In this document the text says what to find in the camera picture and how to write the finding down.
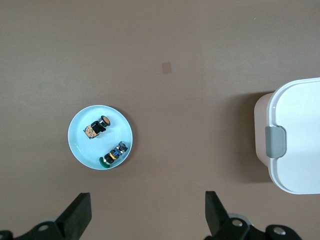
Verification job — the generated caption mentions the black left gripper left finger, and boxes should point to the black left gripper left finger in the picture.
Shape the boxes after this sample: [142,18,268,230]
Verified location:
[0,191,92,240]

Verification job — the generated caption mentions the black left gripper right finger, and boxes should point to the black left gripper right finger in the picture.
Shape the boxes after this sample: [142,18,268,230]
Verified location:
[204,190,304,240]

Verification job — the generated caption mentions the orange push button switch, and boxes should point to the orange push button switch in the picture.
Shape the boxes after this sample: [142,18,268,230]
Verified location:
[82,115,112,140]

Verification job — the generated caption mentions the white lunch box grey clasps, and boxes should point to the white lunch box grey clasps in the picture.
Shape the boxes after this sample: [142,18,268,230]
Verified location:
[253,77,320,196]

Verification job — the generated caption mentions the light blue round plate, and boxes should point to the light blue round plate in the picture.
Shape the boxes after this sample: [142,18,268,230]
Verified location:
[67,104,134,171]

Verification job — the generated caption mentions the square brown tape patch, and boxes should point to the square brown tape patch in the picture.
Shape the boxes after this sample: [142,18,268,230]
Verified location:
[160,61,174,75]

